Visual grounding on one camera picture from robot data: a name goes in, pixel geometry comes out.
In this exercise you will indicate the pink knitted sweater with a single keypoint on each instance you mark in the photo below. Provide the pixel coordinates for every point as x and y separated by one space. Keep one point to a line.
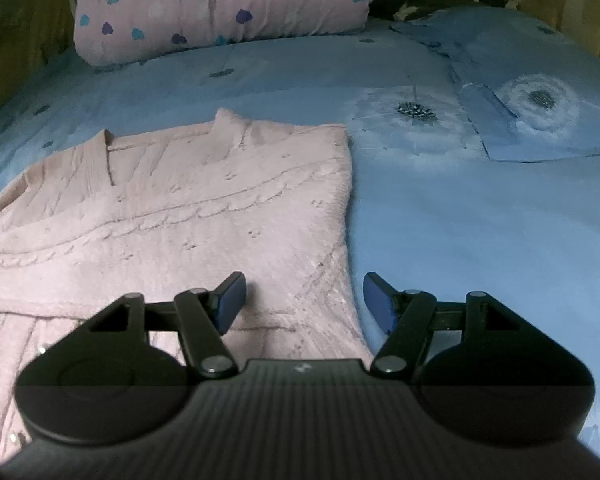
180 220

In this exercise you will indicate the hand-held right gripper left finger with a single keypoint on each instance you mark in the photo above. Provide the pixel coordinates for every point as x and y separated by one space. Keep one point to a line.
232 296

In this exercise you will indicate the pink heart print pillow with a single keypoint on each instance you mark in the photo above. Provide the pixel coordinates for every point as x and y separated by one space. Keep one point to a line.
220 7

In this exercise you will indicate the blue floral bed sheet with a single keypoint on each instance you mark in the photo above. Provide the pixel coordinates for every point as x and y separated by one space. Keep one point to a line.
460 220

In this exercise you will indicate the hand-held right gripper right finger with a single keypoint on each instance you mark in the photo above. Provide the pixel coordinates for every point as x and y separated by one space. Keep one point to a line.
376 294

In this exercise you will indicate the blue floral pillow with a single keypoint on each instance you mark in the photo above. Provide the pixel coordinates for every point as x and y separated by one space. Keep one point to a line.
525 80

